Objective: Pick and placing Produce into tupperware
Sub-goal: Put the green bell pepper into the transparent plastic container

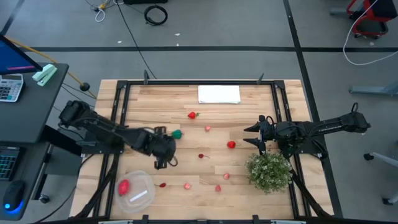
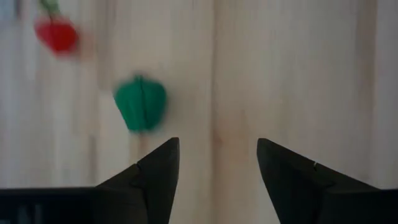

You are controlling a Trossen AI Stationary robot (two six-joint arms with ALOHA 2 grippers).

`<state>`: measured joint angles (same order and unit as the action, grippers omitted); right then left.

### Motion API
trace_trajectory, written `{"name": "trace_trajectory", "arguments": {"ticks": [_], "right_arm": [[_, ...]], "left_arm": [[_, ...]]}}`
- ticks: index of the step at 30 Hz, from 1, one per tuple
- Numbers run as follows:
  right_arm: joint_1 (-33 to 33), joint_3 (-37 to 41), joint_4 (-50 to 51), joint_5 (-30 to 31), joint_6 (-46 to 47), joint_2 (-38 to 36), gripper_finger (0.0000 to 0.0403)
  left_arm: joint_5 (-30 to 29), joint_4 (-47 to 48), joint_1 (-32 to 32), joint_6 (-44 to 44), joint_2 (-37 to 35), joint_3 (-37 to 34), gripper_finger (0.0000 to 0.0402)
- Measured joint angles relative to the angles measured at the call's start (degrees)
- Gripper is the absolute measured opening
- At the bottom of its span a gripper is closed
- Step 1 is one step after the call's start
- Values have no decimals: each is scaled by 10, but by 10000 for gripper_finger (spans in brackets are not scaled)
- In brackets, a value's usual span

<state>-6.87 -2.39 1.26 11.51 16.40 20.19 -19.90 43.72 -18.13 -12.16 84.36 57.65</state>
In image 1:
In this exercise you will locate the black desk caster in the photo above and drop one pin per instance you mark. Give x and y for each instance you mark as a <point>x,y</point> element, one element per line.
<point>44,198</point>

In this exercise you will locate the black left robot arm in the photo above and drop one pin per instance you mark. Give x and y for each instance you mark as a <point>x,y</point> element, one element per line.
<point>102,127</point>

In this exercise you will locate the red toy tomato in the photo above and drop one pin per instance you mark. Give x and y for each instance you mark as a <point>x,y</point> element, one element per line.
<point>231,144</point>

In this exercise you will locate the black backlit keyboard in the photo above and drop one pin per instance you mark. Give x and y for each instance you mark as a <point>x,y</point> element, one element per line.
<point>7,163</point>

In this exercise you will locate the black metal table frame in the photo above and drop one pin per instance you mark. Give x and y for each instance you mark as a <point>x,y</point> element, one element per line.
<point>199,83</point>

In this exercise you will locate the black desk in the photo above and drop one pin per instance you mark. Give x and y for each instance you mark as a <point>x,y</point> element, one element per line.
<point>28,115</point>

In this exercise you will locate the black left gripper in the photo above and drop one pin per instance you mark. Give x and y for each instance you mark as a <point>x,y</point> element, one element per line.
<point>164,147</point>

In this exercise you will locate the black round foot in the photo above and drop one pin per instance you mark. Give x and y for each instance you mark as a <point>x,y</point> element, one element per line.
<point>84,86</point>

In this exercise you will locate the grey chair base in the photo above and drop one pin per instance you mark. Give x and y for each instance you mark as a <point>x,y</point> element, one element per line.
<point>385,158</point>

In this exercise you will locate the green artificial flowering plant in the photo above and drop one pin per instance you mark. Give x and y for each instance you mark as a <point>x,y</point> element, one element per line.
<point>269,172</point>

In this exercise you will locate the green toy pepper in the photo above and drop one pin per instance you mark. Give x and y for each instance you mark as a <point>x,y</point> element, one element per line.
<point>177,134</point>

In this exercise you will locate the red toy strawberry green top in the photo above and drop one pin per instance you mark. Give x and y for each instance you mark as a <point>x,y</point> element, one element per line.
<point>192,115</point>

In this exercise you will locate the white folded cloth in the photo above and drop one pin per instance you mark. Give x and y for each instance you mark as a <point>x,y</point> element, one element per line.
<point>219,94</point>

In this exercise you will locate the clear plastic tupperware container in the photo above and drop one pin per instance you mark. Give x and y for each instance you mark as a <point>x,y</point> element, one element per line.
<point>143,183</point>

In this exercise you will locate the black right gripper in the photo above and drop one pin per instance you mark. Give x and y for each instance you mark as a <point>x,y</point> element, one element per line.
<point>269,132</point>

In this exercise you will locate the grey desk calculator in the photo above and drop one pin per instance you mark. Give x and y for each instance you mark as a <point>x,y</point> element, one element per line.
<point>11,88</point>

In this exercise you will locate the grey table leg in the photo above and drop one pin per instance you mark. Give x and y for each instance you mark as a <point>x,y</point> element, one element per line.
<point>373,90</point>

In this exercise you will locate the red toy cherry with stem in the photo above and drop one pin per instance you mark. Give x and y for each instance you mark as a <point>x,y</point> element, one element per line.
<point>201,155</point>
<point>162,185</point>

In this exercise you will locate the large red toy pepper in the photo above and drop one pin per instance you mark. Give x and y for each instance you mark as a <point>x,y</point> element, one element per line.
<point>123,187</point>

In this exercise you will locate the black computer mouse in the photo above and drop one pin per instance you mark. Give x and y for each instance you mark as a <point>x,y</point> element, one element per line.
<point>14,194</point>

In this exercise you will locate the small pink toy produce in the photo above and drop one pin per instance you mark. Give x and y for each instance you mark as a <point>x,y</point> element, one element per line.
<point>226,176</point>
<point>207,128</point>
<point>218,188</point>
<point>187,186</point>

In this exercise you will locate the red and black cart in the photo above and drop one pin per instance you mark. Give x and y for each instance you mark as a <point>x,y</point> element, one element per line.
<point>371,31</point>

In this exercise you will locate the black computer monitor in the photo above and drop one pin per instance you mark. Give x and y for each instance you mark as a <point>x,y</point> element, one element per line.
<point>12,59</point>

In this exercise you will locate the mint green stapler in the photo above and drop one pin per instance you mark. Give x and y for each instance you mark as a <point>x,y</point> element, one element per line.
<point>45,74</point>

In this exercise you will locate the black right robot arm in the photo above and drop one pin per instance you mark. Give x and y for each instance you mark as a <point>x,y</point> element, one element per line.
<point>326,126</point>

